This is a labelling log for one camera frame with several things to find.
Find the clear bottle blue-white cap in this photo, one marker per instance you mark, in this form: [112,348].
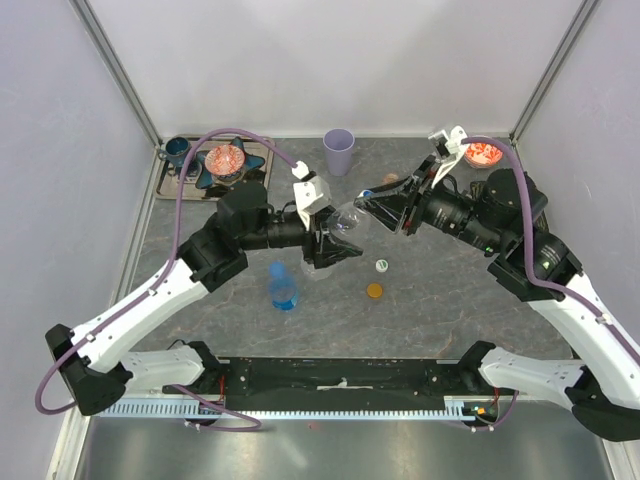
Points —
[348,223]

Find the orange bottle cap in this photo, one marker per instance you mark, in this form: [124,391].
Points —
[374,290]

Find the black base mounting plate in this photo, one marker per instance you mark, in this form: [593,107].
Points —
[268,383]

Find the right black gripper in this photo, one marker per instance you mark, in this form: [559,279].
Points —
[390,204]

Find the orange juice bottle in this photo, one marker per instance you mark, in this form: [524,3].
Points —
[390,177]

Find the slotted cable duct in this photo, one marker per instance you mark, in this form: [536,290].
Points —
[186,408]

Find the blue water bottle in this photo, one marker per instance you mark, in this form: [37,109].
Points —
[282,287]

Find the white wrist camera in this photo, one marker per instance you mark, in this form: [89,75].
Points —
[448,149]
[311,194]

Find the dark floral square plate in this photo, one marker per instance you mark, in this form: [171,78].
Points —
[540,223]

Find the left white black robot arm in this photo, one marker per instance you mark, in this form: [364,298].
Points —
[96,360]

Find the red white floral bowl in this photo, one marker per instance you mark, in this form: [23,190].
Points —
[482,155]

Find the red patterned bowl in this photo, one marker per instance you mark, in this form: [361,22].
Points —
[225,161]

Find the lavender plastic cup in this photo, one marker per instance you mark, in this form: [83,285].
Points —
[338,146]

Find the white green bottle cap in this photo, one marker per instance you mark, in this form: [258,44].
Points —
[381,265]

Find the blue star-shaped dish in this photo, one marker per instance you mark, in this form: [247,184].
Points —
[206,180]

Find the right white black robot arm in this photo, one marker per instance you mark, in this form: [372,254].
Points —
[600,385]

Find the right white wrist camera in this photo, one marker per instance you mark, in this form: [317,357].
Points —
[448,149]

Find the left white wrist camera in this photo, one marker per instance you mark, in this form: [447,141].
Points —
[311,194]

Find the dark blue teacup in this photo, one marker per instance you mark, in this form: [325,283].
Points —
[175,151]

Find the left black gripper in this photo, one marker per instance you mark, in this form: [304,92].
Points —
[330,248]

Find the metal tray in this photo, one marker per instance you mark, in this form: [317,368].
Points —
[167,179]

